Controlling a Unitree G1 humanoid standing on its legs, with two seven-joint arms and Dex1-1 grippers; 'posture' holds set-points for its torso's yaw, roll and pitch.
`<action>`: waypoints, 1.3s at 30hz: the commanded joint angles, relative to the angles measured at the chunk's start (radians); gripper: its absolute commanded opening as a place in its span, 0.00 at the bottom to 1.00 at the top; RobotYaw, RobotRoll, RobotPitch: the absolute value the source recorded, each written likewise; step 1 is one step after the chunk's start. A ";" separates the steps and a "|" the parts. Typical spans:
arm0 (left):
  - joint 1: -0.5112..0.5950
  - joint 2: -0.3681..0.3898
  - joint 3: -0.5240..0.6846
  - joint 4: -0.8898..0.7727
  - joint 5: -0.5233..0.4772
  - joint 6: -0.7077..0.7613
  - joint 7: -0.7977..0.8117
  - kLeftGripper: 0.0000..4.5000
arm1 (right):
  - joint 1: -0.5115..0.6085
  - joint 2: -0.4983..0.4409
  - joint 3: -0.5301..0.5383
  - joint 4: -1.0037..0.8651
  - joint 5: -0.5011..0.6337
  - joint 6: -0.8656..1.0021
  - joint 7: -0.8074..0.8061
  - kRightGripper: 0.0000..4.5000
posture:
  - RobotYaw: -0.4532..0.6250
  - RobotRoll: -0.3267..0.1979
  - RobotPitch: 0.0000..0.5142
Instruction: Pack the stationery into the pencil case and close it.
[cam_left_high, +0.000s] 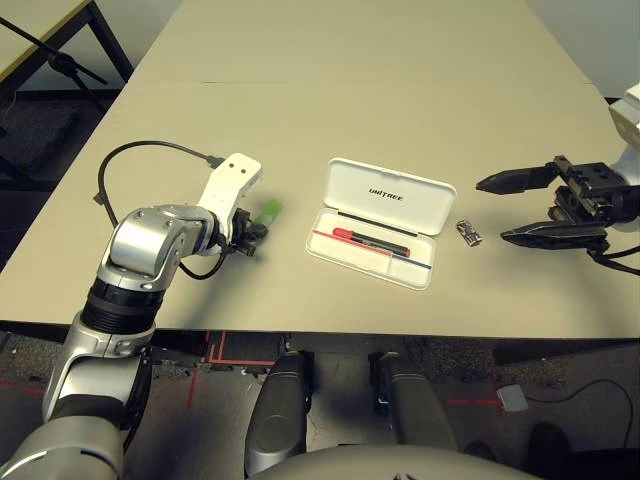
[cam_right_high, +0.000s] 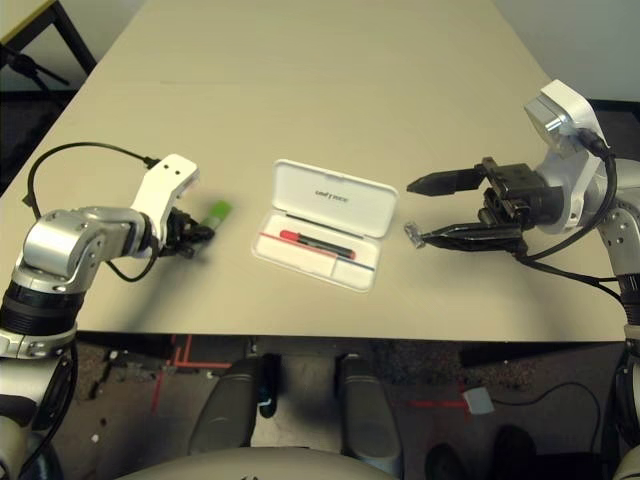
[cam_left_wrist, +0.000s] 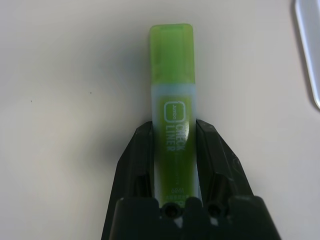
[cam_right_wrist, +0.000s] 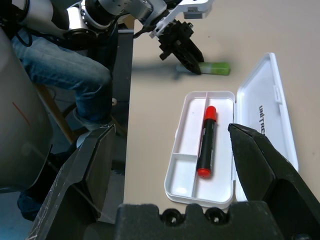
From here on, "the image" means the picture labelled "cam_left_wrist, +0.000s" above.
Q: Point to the green highlighter pen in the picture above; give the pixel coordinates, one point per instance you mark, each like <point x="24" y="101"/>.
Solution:
<point x="172" y="75"/>

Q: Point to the white plastic pencil case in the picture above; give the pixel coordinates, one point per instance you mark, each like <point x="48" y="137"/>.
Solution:
<point x="312" y="50"/>

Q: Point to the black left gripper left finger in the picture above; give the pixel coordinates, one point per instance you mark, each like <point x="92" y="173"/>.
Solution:
<point x="135" y="155"/>

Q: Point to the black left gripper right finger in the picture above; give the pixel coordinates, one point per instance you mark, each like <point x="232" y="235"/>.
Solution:
<point x="217" y="160"/>

